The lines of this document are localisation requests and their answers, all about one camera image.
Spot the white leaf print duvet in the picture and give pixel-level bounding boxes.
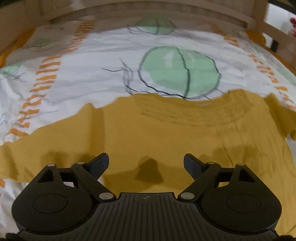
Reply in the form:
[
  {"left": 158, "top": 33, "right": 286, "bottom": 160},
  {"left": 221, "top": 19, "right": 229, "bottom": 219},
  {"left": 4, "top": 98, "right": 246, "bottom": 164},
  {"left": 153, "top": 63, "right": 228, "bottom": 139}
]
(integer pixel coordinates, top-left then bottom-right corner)
[{"left": 1, "top": 16, "right": 295, "bottom": 235}]

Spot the orange fitted bed sheet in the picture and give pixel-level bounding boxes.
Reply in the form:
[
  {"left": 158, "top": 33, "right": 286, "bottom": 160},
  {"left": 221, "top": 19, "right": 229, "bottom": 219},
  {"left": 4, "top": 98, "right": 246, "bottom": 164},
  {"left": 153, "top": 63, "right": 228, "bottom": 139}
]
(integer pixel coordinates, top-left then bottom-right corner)
[{"left": 0, "top": 27, "right": 296, "bottom": 77}]

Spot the mustard yellow knit sweater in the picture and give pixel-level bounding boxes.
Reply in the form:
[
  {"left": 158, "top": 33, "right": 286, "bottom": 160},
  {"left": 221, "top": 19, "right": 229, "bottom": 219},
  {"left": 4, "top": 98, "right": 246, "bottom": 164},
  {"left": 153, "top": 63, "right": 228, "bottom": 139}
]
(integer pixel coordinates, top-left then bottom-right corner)
[{"left": 1, "top": 89, "right": 295, "bottom": 235}]

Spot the wooden bed frame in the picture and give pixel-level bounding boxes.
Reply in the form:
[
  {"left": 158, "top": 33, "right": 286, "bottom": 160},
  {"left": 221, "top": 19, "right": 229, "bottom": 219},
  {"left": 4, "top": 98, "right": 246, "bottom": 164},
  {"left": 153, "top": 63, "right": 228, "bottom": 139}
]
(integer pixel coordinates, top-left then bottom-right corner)
[{"left": 1, "top": 1, "right": 295, "bottom": 67}]

